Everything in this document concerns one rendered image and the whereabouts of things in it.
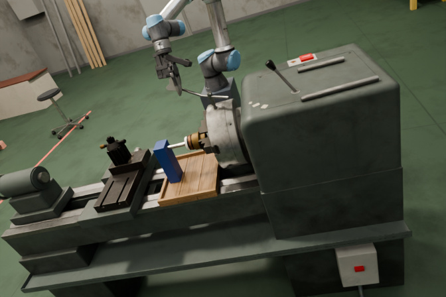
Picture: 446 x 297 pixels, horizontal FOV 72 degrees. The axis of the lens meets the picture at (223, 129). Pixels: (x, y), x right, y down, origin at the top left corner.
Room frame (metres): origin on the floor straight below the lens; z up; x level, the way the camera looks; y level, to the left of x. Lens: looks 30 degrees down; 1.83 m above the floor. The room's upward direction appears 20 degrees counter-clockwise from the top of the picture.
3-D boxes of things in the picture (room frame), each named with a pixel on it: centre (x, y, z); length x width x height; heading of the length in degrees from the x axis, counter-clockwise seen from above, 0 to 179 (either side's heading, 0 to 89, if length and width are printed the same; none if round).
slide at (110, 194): (1.43, 0.60, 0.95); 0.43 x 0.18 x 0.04; 166
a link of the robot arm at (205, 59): (1.83, -0.07, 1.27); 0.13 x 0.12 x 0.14; 48
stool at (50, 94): (5.10, 2.49, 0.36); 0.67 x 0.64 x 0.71; 70
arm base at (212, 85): (1.83, -0.06, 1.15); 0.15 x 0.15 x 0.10
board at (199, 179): (1.32, 0.24, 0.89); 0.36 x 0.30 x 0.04; 166
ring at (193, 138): (1.30, 0.13, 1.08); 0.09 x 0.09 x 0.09; 76
